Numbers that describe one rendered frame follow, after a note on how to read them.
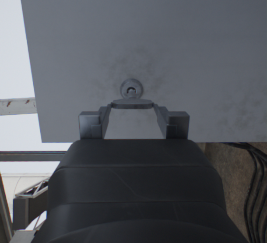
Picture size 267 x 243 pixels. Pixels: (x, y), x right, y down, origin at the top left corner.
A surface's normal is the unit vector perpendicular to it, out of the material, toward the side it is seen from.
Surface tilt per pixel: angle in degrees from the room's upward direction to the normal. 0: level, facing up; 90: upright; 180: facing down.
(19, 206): 90
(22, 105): 91
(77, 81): 90
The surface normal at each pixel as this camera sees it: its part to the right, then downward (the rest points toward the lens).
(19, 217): 0.03, -0.04
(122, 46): 0.02, 0.29
